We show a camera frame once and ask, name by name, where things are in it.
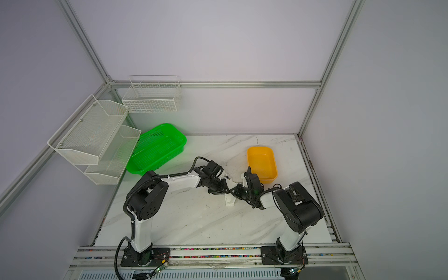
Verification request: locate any white wire wall basket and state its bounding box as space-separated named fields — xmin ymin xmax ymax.
xmin=122 ymin=75 xmax=183 ymax=113

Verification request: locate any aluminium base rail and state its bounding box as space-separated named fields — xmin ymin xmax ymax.
xmin=64 ymin=243 xmax=365 ymax=280

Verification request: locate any green plastic basket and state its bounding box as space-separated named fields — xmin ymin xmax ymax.
xmin=126 ymin=123 xmax=187 ymax=176

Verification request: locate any white paper napkin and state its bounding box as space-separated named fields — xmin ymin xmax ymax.
xmin=222 ymin=172 xmax=243 ymax=207

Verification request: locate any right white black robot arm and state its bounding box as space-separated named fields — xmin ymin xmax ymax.
xmin=230 ymin=168 xmax=324 ymax=280

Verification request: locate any yellow plastic tray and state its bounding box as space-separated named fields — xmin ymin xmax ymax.
xmin=247 ymin=146 xmax=278 ymax=184

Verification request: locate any lower white mesh shelf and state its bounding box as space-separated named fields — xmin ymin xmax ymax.
xmin=77 ymin=125 xmax=141 ymax=185

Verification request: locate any upper white mesh shelf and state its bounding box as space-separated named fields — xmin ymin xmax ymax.
xmin=47 ymin=95 xmax=129 ymax=165

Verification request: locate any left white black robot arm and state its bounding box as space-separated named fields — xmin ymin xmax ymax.
xmin=114 ymin=156 xmax=238 ymax=280

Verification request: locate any white mesh shelf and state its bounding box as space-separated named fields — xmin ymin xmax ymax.
xmin=47 ymin=95 xmax=129 ymax=165
xmin=77 ymin=125 xmax=141 ymax=185

